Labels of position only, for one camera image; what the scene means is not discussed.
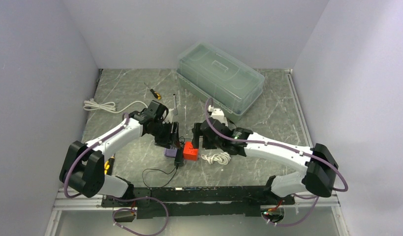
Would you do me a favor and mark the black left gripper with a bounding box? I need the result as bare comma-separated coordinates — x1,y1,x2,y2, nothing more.
149,120,181,149

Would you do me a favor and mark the black TP-Link power adapter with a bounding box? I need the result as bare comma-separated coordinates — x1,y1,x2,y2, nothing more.
141,137,185,188

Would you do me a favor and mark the purple USB hub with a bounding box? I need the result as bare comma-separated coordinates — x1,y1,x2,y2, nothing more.
164,147,178,158

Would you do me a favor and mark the red power socket cube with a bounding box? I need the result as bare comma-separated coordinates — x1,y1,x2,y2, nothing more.
183,141,198,161

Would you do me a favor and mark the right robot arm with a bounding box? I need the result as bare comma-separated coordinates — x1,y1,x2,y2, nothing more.
192,118,339,204

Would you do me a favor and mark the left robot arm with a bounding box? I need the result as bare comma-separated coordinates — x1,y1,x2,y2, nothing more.
59,100,181,207

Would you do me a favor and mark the silver ratchet wrench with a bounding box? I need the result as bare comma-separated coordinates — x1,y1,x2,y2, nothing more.
173,93,179,116

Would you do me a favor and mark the small yellow black screwdriver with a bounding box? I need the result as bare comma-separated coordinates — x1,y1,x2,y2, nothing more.
144,82,162,100

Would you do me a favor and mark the translucent plastic storage box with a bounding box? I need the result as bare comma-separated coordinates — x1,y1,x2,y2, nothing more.
177,42,265,122

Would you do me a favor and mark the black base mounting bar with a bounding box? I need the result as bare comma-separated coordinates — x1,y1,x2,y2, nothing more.
101,185,295,219

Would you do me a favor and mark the large yellow screwdriver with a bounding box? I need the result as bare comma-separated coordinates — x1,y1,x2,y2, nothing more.
104,154,115,176

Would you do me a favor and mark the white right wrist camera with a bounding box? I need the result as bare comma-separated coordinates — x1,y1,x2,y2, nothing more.
208,106,228,126

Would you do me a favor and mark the white coiled cable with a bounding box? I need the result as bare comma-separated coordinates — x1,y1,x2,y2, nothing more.
83,99,149,114

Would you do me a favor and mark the aluminium frame rail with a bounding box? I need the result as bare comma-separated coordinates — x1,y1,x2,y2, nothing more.
284,69,340,207

